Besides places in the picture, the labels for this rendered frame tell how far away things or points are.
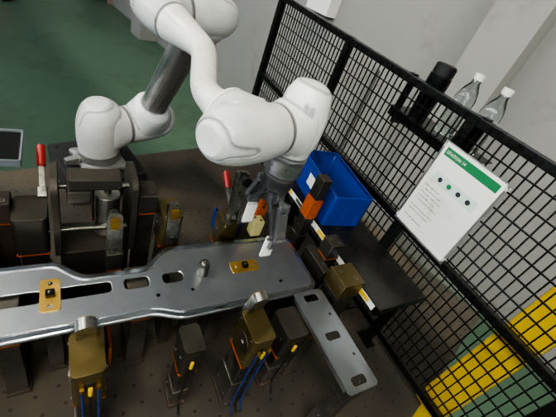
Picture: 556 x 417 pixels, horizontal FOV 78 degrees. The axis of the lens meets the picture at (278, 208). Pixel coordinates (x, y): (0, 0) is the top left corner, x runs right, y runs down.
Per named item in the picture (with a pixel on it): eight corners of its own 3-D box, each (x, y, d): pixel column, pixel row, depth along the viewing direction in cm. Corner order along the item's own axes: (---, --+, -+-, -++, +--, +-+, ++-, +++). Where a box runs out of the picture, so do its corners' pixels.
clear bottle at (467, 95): (443, 137, 110) (484, 77, 98) (428, 127, 114) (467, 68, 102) (454, 138, 113) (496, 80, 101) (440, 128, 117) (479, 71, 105)
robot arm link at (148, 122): (111, 118, 148) (156, 112, 163) (127, 150, 148) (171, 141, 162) (173, -36, 91) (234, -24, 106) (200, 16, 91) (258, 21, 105)
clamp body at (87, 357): (74, 463, 77) (68, 397, 57) (71, 409, 85) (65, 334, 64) (106, 451, 81) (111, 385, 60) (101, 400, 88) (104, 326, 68)
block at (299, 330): (261, 399, 101) (293, 350, 85) (246, 361, 109) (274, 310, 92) (281, 390, 105) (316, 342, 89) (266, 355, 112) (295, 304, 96)
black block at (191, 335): (170, 420, 90) (188, 367, 72) (161, 384, 96) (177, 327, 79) (189, 414, 92) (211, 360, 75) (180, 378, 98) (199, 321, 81)
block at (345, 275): (300, 352, 117) (346, 287, 96) (289, 331, 122) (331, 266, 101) (318, 346, 121) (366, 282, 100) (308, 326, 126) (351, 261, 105)
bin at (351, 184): (320, 226, 120) (336, 198, 113) (292, 174, 141) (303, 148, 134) (357, 227, 127) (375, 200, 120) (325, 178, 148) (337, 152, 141)
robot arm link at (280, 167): (280, 161, 70) (271, 184, 73) (315, 162, 75) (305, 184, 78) (262, 137, 76) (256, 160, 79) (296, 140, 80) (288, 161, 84)
